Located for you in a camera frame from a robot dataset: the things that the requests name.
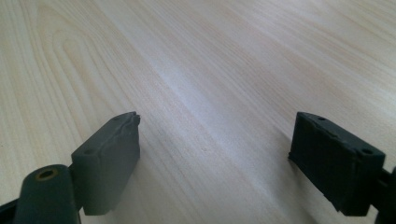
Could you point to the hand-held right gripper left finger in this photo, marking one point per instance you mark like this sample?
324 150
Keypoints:
109 161

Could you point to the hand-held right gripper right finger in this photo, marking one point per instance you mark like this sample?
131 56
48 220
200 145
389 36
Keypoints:
339 168

